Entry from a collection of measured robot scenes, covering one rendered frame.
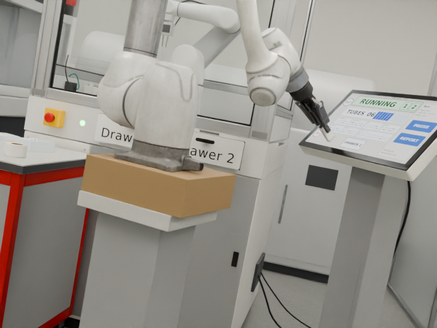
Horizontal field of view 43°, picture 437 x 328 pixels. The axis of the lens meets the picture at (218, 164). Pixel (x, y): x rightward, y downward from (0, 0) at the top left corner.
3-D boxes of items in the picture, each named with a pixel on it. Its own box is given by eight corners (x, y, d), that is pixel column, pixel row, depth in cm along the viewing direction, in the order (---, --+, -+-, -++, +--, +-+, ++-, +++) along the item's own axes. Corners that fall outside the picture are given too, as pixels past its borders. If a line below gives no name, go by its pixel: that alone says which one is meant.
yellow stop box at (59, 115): (57, 127, 225) (60, 110, 225) (41, 124, 227) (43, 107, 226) (63, 127, 230) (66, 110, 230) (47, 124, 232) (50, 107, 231)
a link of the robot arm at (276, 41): (278, 68, 186) (269, 90, 177) (254, 30, 180) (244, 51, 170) (306, 56, 180) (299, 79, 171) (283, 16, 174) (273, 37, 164)
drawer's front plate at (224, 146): (238, 170, 215) (244, 142, 214) (167, 155, 220) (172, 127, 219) (239, 170, 216) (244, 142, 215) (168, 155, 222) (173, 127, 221)
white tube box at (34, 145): (29, 151, 199) (30, 141, 199) (12, 147, 203) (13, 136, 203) (54, 152, 210) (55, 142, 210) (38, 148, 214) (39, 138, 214)
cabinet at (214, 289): (225, 376, 222) (264, 179, 214) (-5, 312, 241) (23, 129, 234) (257, 303, 315) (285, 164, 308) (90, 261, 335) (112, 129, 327)
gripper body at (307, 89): (313, 78, 179) (326, 100, 183) (297, 77, 187) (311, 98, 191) (298, 93, 178) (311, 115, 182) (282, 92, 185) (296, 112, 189)
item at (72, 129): (261, 179, 215) (268, 142, 214) (23, 129, 234) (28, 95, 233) (283, 164, 308) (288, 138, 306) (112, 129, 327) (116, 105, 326)
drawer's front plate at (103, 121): (161, 153, 221) (166, 126, 220) (93, 140, 226) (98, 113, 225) (162, 153, 222) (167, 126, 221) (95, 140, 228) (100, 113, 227)
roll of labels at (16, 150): (18, 158, 180) (19, 146, 179) (-1, 153, 181) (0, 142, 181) (30, 157, 186) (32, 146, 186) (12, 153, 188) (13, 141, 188)
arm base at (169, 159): (183, 176, 138) (187, 153, 138) (111, 157, 147) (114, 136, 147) (214, 173, 155) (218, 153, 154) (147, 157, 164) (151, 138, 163)
